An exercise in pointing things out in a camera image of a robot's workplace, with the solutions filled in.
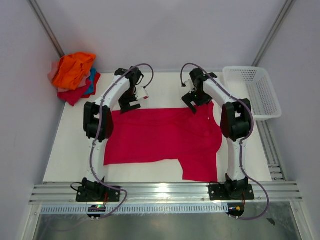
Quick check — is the red t-shirt at bottom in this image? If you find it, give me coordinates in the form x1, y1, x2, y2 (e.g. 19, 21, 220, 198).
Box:
57, 72, 101, 107

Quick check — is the blue t-shirt in pile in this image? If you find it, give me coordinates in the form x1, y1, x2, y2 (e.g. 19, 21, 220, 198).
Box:
82, 68, 97, 98

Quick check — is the slotted grey cable duct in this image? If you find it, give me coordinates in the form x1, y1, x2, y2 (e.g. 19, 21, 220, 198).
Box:
40, 203, 228, 215

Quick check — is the right corner metal post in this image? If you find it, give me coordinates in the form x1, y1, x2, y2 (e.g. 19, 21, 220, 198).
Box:
251, 0, 296, 67

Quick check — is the controller board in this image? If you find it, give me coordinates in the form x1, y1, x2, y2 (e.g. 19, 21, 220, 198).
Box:
86, 204, 106, 219
226, 203, 245, 219

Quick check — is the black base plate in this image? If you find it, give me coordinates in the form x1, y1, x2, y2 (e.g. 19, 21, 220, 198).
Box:
75, 186, 120, 203
208, 184, 255, 201

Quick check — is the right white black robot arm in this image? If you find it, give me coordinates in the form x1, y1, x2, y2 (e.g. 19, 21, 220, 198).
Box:
181, 67, 255, 201

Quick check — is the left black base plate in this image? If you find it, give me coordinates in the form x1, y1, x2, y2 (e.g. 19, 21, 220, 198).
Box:
75, 186, 120, 203

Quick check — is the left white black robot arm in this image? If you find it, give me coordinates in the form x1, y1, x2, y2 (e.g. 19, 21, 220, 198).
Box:
77, 66, 144, 202

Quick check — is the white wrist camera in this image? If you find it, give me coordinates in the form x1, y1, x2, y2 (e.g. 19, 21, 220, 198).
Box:
182, 79, 194, 91
136, 87, 149, 100

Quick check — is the orange folded t-shirt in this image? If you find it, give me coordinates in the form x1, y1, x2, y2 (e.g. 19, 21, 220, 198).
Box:
52, 52, 97, 90

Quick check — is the pink t-shirt under orange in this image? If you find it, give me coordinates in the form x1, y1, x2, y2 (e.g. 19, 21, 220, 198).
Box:
47, 61, 59, 82

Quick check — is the aluminium front rail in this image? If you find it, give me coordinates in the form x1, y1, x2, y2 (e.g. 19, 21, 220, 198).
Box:
29, 181, 303, 205

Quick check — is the corner metal post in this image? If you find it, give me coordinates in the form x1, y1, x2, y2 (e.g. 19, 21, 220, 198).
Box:
251, 0, 296, 67
27, 0, 65, 58

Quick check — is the white perforated plastic basket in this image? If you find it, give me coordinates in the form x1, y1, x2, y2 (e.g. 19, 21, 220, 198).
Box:
222, 66, 282, 121

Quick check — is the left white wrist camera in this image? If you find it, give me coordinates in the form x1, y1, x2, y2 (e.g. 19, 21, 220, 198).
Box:
136, 87, 149, 100

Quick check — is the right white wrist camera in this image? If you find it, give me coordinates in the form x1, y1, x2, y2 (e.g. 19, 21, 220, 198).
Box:
182, 79, 194, 91

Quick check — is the left corner metal post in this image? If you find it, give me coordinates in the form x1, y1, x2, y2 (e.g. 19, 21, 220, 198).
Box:
27, 0, 65, 58

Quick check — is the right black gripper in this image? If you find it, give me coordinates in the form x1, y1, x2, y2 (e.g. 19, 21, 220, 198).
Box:
181, 87, 213, 115

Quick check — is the right controller board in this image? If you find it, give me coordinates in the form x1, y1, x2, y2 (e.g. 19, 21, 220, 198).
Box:
226, 203, 245, 219

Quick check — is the left controller board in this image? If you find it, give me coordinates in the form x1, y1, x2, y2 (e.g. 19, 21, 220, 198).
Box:
86, 204, 106, 219

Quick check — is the magenta pink t-shirt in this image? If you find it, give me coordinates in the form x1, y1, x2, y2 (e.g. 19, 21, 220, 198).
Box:
104, 102, 223, 182

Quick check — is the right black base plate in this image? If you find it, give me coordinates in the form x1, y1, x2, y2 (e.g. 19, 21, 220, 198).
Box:
208, 184, 255, 201

